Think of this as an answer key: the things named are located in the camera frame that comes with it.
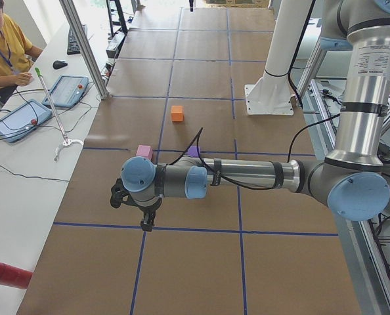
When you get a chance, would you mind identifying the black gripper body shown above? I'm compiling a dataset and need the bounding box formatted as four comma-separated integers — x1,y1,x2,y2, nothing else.
135,196,162,219

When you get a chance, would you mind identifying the orange foam cube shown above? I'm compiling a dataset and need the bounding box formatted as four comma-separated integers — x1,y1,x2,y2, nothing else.
171,105,184,123

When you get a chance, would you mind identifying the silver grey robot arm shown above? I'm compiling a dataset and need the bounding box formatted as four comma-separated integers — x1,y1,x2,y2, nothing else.
110,1,390,232

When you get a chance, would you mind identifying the pink foam cube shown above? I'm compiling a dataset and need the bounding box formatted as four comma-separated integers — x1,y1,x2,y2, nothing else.
136,144,153,160

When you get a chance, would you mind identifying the purple foam cube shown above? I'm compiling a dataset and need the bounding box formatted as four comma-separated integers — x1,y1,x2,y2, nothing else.
187,145,201,158

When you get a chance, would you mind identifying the metal reacher grabber stick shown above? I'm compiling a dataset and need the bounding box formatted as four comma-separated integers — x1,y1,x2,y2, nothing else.
35,67,84,161

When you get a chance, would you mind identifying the blue teach pendant far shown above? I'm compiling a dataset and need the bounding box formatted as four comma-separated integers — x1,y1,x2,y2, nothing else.
48,75,89,109

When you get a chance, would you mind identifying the blue teach pendant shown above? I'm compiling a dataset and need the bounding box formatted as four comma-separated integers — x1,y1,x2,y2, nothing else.
48,75,89,109
0,99,52,143

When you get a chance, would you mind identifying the blue teach pendant near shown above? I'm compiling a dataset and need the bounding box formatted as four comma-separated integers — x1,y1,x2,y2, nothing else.
0,99,52,143

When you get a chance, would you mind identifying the red cylinder tube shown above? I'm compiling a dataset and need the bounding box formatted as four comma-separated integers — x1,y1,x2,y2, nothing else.
0,262,33,289

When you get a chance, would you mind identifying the black computer mouse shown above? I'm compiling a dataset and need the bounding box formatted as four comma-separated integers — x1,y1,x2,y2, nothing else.
53,60,68,70

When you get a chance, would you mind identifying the black keyboard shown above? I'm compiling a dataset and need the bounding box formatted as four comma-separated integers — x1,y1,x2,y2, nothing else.
66,28,81,55

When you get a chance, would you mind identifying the person in yellow shirt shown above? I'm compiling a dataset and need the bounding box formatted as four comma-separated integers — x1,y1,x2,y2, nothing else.
0,1,43,90

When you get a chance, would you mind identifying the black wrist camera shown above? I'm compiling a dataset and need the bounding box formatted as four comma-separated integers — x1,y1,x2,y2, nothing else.
110,178,129,209

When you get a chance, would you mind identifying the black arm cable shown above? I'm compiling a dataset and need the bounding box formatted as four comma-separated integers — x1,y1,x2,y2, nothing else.
167,113,342,192

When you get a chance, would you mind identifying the aluminium frame post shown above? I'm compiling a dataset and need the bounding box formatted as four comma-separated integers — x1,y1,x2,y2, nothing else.
59,0,110,100

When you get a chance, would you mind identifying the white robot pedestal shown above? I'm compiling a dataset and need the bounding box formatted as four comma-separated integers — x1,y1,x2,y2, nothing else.
245,0,314,116

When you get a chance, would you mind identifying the aluminium side frame rail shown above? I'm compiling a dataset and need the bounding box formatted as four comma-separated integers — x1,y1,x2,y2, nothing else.
299,39,390,315

